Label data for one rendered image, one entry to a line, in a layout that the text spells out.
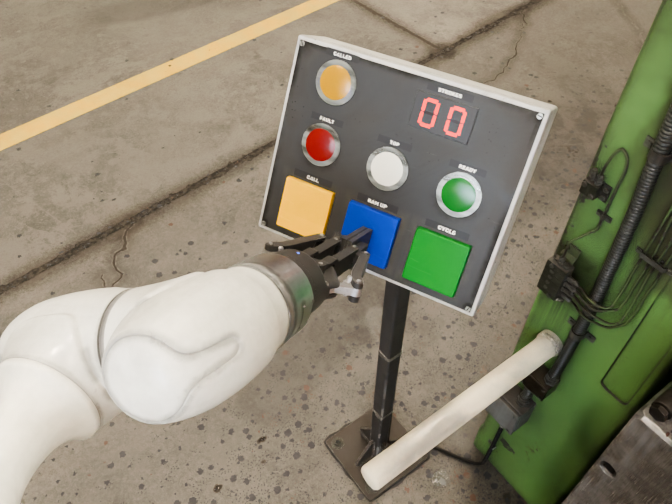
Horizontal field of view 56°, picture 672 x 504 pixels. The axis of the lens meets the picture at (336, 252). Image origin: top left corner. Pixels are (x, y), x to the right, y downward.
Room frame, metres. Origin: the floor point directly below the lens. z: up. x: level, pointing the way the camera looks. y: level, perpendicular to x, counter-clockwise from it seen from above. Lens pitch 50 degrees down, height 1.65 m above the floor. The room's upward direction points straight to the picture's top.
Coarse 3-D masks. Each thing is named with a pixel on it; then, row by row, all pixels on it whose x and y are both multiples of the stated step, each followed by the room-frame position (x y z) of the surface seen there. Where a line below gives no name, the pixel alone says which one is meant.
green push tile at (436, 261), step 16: (416, 240) 0.54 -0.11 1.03; (432, 240) 0.53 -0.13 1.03; (448, 240) 0.53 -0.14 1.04; (416, 256) 0.53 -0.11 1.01; (432, 256) 0.52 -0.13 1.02; (448, 256) 0.52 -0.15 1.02; (464, 256) 0.51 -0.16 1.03; (416, 272) 0.52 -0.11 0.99; (432, 272) 0.51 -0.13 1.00; (448, 272) 0.50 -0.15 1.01; (432, 288) 0.50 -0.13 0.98; (448, 288) 0.49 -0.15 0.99
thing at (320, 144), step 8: (320, 128) 0.67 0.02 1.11; (312, 136) 0.67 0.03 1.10; (320, 136) 0.66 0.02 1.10; (328, 136) 0.66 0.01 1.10; (312, 144) 0.66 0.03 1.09; (320, 144) 0.66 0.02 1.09; (328, 144) 0.65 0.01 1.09; (312, 152) 0.66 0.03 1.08; (320, 152) 0.65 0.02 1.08; (328, 152) 0.65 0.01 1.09; (320, 160) 0.65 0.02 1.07
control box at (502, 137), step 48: (336, 48) 0.72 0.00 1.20; (288, 96) 0.71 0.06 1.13; (384, 96) 0.66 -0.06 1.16; (432, 96) 0.64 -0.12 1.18; (480, 96) 0.62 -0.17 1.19; (288, 144) 0.68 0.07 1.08; (336, 144) 0.65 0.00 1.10; (384, 144) 0.63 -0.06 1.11; (432, 144) 0.61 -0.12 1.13; (480, 144) 0.59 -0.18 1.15; (528, 144) 0.57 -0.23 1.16; (336, 192) 0.62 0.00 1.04; (384, 192) 0.60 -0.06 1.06; (432, 192) 0.58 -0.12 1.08; (480, 192) 0.56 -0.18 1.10; (480, 240) 0.52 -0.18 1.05; (480, 288) 0.49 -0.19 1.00
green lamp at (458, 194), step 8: (448, 184) 0.57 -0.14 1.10; (456, 184) 0.57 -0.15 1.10; (464, 184) 0.57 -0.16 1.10; (448, 192) 0.57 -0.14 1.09; (456, 192) 0.56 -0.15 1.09; (464, 192) 0.56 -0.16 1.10; (472, 192) 0.56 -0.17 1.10; (448, 200) 0.56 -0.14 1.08; (456, 200) 0.56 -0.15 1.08; (464, 200) 0.55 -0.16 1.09; (472, 200) 0.55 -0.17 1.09; (448, 208) 0.56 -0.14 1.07; (456, 208) 0.55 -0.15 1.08; (464, 208) 0.55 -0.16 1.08
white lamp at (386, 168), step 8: (384, 152) 0.62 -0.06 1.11; (376, 160) 0.62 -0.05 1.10; (384, 160) 0.62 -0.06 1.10; (392, 160) 0.61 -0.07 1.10; (376, 168) 0.61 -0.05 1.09; (384, 168) 0.61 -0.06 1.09; (392, 168) 0.61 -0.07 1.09; (400, 168) 0.60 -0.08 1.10; (376, 176) 0.61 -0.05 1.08; (384, 176) 0.60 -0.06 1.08; (392, 176) 0.60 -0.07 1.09; (400, 176) 0.60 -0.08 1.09; (384, 184) 0.60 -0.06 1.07; (392, 184) 0.60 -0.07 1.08
